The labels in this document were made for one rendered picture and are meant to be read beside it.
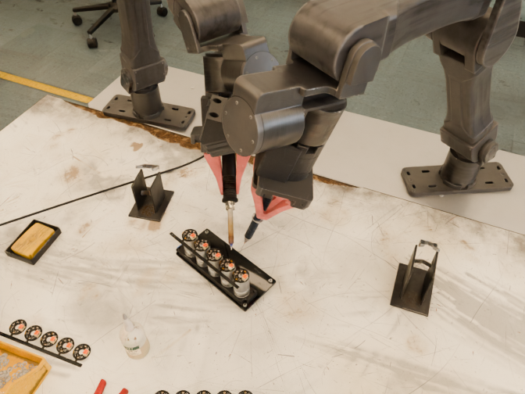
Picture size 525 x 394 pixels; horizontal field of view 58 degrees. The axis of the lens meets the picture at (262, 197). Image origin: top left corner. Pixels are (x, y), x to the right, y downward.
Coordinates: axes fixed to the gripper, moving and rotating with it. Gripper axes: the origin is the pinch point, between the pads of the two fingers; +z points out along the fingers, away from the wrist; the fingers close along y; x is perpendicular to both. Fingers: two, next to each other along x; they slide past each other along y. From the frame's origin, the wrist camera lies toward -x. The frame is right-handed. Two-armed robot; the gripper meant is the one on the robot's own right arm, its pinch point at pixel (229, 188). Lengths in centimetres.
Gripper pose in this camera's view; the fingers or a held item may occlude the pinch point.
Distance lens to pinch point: 72.7
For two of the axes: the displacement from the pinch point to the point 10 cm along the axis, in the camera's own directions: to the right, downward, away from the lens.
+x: -0.5, -3.3, 9.4
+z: 0.2, 9.4, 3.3
